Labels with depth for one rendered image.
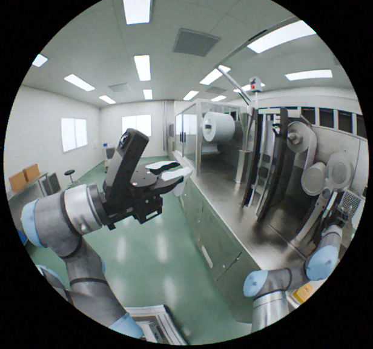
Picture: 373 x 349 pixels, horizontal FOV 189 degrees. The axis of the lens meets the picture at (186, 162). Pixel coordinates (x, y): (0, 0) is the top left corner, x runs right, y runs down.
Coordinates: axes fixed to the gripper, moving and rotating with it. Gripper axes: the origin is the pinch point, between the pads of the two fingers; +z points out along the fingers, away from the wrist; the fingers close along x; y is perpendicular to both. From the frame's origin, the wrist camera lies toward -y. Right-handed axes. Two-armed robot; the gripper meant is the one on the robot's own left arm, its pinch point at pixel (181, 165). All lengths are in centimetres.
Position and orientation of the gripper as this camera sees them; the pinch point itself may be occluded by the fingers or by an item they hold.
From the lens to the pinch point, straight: 26.3
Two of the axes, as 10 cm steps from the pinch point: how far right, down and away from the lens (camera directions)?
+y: -1.0, 9.2, 3.7
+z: 6.6, -2.1, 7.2
